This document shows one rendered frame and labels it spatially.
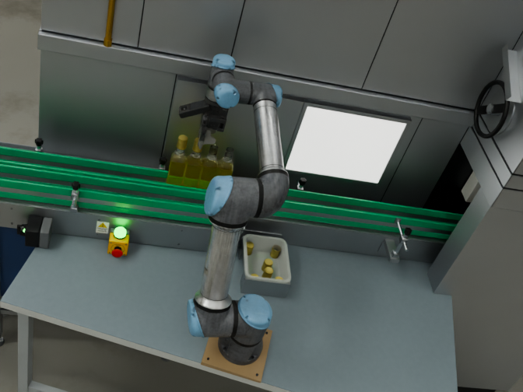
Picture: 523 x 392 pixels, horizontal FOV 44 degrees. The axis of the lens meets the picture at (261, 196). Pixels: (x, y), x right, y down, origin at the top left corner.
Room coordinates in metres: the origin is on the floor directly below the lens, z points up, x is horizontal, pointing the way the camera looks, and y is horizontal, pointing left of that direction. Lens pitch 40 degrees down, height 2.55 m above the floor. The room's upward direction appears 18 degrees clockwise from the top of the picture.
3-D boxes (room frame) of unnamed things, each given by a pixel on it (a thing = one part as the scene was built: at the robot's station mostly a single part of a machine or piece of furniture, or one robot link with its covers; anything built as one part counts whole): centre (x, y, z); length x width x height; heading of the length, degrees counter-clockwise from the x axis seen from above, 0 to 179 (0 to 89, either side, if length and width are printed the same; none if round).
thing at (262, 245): (1.71, -0.09, 0.80); 0.22 x 0.17 x 0.09; 16
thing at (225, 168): (1.87, 0.16, 0.99); 0.06 x 0.06 x 0.21; 15
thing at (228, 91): (1.76, 0.20, 1.45); 0.11 x 0.11 x 0.08; 22
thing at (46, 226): (1.51, 0.71, 0.79); 0.08 x 0.08 x 0.08; 16
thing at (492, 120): (2.13, -0.70, 1.49); 0.21 x 0.05 x 0.21; 16
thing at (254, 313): (1.33, -0.09, 0.94); 0.13 x 0.12 x 0.14; 112
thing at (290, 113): (2.06, -0.02, 1.15); 0.90 x 0.03 x 0.34; 106
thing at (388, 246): (1.95, -0.57, 0.90); 0.17 x 0.05 x 0.23; 16
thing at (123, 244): (1.59, 0.44, 0.79); 0.07 x 0.07 x 0.07; 16
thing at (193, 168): (1.84, 0.27, 0.99); 0.06 x 0.06 x 0.21; 15
